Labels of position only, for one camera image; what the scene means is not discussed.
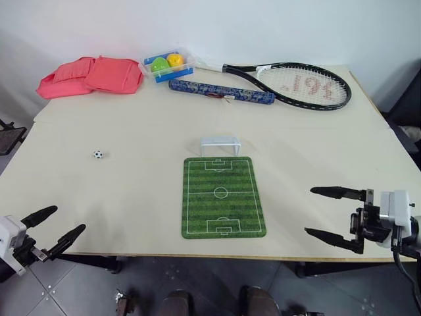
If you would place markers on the black white tennis racket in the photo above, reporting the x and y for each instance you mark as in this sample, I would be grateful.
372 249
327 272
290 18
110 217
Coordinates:
312 84

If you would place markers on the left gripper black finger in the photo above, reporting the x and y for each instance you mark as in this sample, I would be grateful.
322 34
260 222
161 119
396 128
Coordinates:
39 215
67 239

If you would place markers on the dark rounded shape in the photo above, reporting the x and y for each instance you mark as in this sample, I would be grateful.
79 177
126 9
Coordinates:
258 303
176 304

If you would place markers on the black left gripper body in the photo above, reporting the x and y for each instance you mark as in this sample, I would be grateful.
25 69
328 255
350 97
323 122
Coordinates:
24 250

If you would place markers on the black mesh chair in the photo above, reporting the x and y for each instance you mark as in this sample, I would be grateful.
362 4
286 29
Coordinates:
10 138

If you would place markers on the green soccer field mat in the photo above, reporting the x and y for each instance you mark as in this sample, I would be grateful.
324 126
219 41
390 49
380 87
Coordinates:
223 197

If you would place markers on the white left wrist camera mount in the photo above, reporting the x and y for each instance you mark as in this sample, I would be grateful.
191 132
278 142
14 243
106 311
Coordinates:
10 230

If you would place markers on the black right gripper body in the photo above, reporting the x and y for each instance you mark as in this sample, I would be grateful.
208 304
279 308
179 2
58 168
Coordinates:
370 222

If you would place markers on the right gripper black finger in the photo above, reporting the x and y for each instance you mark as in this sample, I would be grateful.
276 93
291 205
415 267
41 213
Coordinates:
335 239
335 192

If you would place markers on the small brown metal fitting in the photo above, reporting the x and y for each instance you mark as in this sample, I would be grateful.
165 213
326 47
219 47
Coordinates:
123 303

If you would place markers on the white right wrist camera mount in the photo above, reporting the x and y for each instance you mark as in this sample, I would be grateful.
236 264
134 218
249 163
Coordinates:
399 207

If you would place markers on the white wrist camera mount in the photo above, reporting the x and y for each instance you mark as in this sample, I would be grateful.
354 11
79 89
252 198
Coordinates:
10 230
399 207

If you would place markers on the yellow plastic ball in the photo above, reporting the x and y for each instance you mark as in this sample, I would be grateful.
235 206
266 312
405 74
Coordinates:
174 60

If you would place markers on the clear plastic box blue clips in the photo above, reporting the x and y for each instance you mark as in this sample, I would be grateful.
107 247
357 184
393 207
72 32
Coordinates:
171 70

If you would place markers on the tiny soccer ball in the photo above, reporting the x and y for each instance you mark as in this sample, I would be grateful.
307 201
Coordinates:
98 154

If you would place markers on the small white goal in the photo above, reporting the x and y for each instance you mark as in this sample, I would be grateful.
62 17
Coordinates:
218 141

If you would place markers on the blue patterned scroll tube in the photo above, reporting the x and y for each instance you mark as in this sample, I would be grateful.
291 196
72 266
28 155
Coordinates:
223 90

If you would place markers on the black table leg frame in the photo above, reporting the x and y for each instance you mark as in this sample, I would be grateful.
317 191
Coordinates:
335 267
95 260

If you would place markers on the green plastic ball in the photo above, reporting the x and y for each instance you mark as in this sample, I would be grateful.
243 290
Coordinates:
160 64

